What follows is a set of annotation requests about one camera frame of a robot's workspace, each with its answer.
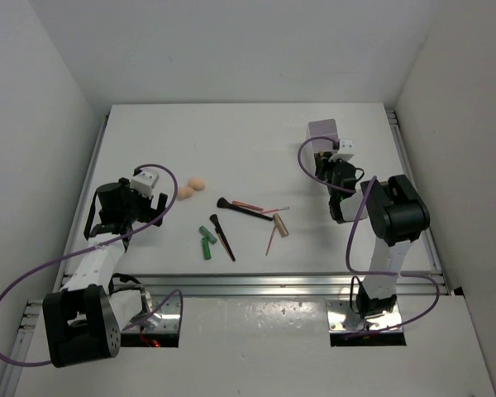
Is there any peach makeup sponge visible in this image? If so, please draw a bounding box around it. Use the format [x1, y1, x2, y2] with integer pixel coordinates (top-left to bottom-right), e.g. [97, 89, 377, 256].
[177, 186, 195, 201]
[188, 177, 206, 191]

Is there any green tube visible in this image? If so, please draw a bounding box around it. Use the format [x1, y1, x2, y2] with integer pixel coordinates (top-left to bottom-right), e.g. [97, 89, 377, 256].
[198, 226, 217, 244]
[201, 237, 212, 261]

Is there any large black makeup brush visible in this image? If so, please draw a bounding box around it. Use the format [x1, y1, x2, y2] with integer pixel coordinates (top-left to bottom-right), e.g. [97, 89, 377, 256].
[217, 198, 273, 222]

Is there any thin pink lip brush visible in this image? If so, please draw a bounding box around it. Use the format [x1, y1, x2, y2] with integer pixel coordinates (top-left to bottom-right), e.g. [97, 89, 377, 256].
[260, 206, 290, 214]

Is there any rose gold lipstick tube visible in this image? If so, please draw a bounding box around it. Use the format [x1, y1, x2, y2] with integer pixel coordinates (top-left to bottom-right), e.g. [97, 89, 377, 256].
[273, 213, 289, 237]

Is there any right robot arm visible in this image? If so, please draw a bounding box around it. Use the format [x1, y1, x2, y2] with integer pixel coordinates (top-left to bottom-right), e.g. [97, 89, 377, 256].
[314, 152, 430, 318]

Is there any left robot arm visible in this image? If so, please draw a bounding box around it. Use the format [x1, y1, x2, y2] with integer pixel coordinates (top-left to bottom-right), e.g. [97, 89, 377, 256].
[42, 170, 168, 368]

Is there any white divided organizer box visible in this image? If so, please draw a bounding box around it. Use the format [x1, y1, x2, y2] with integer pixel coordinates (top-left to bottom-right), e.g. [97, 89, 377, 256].
[303, 118, 339, 175]

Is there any thin orange angled brush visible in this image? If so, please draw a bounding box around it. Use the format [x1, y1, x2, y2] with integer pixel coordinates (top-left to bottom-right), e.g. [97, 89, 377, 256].
[265, 225, 277, 256]

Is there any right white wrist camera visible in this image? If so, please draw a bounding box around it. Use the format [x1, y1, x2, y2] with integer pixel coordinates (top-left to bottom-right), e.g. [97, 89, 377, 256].
[329, 139, 355, 162]

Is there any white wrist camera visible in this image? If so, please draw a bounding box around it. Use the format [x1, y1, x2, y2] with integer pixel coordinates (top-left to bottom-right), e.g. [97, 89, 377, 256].
[329, 139, 355, 162]
[130, 170, 160, 199]

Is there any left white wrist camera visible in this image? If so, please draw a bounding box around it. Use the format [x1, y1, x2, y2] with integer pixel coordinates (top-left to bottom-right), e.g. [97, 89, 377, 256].
[130, 170, 160, 199]

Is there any black brush pink handle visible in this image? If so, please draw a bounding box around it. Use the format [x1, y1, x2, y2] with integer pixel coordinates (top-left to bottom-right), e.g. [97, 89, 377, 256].
[209, 214, 236, 262]

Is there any aluminium rail frame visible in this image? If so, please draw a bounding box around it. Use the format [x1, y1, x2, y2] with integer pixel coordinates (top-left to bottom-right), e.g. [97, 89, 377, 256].
[0, 109, 450, 397]

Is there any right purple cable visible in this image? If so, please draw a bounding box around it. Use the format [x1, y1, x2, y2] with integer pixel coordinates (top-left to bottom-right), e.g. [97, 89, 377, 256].
[297, 137, 441, 338]

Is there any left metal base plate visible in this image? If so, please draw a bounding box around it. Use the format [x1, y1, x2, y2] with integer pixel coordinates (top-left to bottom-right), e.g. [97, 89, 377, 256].
[122, 289, 184, 333]

